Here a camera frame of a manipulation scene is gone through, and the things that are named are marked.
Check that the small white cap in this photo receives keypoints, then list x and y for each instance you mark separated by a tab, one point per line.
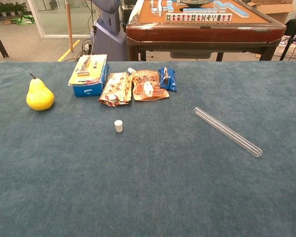
118	126

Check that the clear glass test tube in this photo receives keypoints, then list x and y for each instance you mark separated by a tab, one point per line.
227	130

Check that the orange spout pouch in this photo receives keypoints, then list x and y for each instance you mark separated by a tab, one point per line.
148	86

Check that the red white snack bag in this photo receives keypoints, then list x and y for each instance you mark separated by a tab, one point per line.
116	89

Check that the blue cookie packet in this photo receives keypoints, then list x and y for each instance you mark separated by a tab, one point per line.
171	79

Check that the blue felt table cover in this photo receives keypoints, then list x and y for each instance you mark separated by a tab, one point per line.
148	185

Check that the yellow blue razor box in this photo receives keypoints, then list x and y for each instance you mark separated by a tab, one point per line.
88	74

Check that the brown mahjong table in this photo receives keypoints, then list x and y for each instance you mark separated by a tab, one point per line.
199	34

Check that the yellow pear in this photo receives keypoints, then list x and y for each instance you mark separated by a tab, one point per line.
39	96

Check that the face-up mahjong tile row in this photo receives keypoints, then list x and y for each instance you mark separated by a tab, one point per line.
199	17

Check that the white framed glass partition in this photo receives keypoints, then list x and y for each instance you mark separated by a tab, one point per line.
64	36

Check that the wooden pole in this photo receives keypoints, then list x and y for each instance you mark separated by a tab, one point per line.
69	24

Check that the green bag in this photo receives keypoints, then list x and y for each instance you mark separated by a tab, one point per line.
23	19

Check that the black tripod stand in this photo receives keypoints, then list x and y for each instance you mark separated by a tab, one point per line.
289	42

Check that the cardboard box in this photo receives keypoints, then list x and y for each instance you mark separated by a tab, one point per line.
273	10

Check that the row of potted plants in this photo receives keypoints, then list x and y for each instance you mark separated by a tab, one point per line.
7	8

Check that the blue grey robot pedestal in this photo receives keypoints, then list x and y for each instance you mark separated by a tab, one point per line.
108	37

